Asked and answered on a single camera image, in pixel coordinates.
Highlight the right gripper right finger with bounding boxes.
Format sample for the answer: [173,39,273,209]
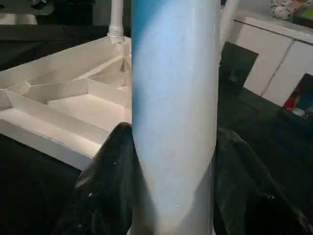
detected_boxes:
[212,127,313,235]

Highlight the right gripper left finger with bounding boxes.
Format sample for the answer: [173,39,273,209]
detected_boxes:
[55,122,141,235]

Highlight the white plastic table top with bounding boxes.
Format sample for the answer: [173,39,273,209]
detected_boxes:
[0,36,134,171]

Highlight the black table mat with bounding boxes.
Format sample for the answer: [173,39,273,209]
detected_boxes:
[0,24,313,235]

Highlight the white cabinet with glass doors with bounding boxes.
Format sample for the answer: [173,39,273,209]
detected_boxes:
[220,16,313,116]

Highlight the black white spotted toy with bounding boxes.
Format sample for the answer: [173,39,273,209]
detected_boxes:
[271,3,298,20]

